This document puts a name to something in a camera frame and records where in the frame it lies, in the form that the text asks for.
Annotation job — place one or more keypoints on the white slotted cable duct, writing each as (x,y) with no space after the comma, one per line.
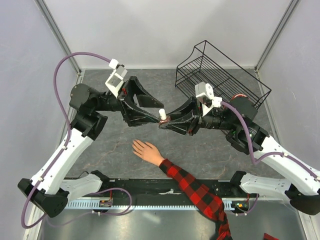
(153,203)

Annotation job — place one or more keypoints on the glitter red nail polish bottle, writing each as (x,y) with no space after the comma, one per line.
(165,121)

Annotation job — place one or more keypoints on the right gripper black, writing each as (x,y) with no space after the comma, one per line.
(182,119)

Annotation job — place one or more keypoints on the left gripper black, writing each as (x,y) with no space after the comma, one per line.
(133,116)

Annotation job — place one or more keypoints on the red mug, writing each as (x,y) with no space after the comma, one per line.
(239,96)

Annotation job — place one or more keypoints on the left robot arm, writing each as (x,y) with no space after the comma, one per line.
(48,189)

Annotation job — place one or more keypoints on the red plaid sleeve forearm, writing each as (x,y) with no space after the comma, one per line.
(209,204)

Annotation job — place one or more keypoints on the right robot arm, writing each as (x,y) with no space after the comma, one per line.
(300,183)

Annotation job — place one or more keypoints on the black wire rack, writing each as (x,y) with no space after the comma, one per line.
(206,63)

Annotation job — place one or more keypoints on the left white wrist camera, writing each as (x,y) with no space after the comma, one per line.
(115,81)

